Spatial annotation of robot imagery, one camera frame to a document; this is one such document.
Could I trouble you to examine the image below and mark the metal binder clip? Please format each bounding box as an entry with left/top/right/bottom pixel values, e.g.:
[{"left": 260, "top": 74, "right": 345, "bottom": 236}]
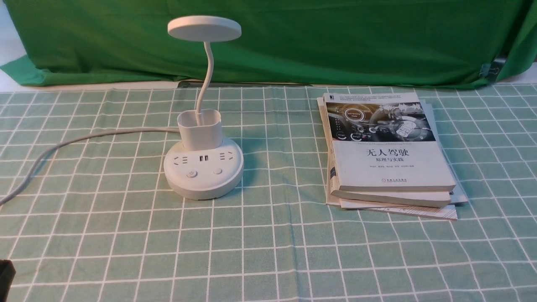
[{"left": 478, "top": 57, "right": 506, "bottom": 83}]

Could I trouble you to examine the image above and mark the white lamp power cable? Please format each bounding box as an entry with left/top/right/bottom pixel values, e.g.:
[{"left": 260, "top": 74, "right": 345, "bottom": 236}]
[{"left": 0, "top": 128, "right": 181, "bottom": 206}]

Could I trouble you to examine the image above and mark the top book with car cover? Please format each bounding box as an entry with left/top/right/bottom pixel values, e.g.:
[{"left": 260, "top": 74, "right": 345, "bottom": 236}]
[{"left": 323, "top": 93, "right": 456, "bottom": 193}]

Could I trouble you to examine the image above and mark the bottom thin book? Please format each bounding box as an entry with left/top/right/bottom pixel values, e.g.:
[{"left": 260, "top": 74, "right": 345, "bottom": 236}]
[{"left": 318, "top": 99, "right": 469, "bottom": 221}]

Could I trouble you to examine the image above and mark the black object at edge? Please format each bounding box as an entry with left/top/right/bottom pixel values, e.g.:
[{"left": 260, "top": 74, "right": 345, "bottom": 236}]
[{"left": 0, "top": 259, "right": 16, "bottom": 302}]

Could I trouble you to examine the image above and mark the white desk lamp with sockets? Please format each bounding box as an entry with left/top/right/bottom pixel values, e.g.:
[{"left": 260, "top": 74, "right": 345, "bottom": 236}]
[{"left": 163, "top": 15, "right": 244, "bottom": 200}]

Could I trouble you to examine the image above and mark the green backdrop cloth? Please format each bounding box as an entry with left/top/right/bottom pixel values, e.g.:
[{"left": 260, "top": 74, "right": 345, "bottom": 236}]
[{"left": 1, "top": 0, "right": 536, "bottom": 89}]

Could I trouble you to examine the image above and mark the green checkered tablecloth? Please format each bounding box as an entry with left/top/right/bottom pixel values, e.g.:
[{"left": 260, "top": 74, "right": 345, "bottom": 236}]
[{"left": 0, "top": 83, "right": 537, "bottom": 302}]

